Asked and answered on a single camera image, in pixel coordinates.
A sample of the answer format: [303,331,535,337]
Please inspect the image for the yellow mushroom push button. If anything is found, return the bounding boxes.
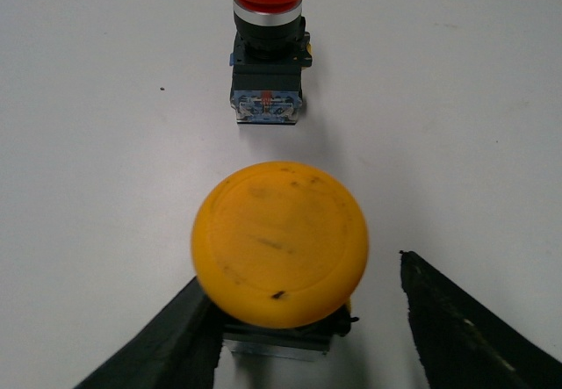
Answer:
[191,161,370,363]

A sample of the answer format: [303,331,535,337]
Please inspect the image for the red mushroom push button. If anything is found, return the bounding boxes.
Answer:
[230,0,313,125]

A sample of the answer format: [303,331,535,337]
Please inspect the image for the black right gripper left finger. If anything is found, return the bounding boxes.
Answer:
[77,278,225,388]

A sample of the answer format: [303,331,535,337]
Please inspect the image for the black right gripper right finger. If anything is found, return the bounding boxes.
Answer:
[400,251,561,388]

